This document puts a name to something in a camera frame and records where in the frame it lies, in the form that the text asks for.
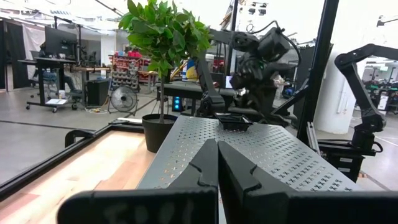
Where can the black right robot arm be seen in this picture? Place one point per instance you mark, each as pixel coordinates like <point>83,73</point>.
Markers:
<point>245,37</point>

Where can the black desk monitor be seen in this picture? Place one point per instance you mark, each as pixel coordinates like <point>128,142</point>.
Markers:
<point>60,42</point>

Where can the black floor fan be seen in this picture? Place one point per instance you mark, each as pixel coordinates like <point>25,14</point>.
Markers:
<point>123,99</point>

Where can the black small square plate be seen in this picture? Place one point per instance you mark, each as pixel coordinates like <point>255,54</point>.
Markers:
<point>233,124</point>

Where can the black work table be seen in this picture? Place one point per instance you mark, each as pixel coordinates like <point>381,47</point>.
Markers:
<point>183,88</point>

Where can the black plant pot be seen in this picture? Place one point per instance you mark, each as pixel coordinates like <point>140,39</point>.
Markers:
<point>157,133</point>

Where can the black rolling desk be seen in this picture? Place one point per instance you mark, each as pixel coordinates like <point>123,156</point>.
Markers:
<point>42,81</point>

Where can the black vertical frame post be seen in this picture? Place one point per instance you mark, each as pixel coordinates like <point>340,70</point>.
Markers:
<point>320,62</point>

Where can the blue lit computer case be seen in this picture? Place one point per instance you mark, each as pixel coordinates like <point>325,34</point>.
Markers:
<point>177,103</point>

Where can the black neighbour rig robot arm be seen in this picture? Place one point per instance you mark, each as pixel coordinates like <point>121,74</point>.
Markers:
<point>357,87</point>

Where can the green leafy plant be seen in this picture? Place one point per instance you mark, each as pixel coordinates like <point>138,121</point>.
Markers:
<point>164,34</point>

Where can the grey perforated metal shelf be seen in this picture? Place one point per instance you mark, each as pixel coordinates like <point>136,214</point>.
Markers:
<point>280,149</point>

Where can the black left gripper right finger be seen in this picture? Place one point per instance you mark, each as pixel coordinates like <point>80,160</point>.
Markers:
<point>236,180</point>

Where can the red parts drawer rack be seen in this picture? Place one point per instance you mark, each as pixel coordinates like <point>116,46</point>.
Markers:
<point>126,71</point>

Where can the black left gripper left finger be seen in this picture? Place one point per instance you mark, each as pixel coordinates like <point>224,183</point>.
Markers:
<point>199,174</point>

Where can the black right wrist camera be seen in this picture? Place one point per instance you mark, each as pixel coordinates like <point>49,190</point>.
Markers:
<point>273,43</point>

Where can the black aluminium table frame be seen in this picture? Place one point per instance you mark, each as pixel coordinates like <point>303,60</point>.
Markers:
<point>46,169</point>

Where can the black computer tower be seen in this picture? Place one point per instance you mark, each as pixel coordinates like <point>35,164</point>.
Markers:
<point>98,92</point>

